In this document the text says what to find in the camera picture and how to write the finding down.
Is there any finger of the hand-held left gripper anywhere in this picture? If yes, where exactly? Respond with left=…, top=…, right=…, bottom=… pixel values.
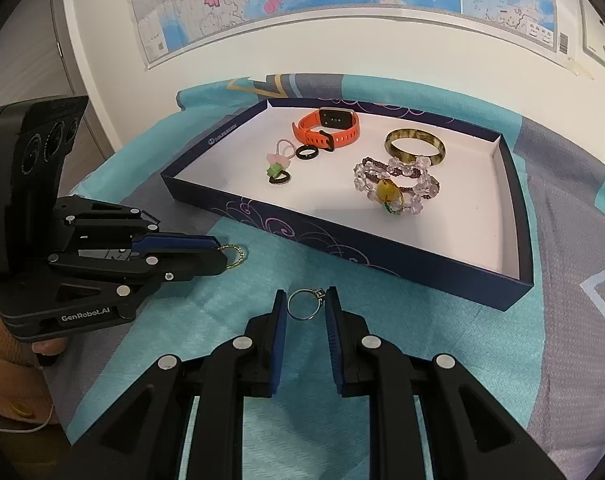
left=47, top=248, right=228, bottom=307
left=55, top=196, right=222, bottom=257

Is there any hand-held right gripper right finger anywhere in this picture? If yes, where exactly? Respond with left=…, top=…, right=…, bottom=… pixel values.
left=325, top=286, right=566, bottom=480

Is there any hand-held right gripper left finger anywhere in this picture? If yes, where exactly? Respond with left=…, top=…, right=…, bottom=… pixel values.
left=70, top=289, right=288, bottom=480

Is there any gold beaded ring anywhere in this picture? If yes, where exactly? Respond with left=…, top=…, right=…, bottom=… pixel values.
left=221, top=243, right=247, bottom=270

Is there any silver ring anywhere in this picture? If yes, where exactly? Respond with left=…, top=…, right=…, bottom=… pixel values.
left=287, top=287, right=328, bottom=321

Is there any pink hair tie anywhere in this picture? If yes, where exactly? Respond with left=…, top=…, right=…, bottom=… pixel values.
left=266, top=139, right=297, bottom=173

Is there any clear crystal bead bracelet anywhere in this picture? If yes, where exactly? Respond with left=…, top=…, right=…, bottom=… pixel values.
left=353, top=155, right=442, bottom=217

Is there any dark blue shallow box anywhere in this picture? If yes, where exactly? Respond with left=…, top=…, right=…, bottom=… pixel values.
left=161, top=99, right=535, bottom=312

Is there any purple bead bracelet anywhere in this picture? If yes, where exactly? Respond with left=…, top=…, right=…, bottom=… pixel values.
left=359, top=157, right=440, bottom=196

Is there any person's left hand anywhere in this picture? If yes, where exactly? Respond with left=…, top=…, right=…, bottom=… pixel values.
left=30, top=338, right=68, bottom=358

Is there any grey cabinet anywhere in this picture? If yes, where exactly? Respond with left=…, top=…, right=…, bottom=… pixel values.
left=0, top=0, right=119, bottom=202

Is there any orange smart watch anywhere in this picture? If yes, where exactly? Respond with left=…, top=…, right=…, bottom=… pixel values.
left=292, top=107, right=361, bottom=152

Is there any gold brown bangle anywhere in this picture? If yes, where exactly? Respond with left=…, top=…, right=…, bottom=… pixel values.
left=385, top=128, right=446, bottom=167

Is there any white cable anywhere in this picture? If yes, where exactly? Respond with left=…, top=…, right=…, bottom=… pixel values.
left=0, top=400, right=54, bottom=434

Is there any white wall socket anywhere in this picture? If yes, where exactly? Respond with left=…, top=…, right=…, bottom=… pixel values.
left=581, top=0, right=605, bottom=79

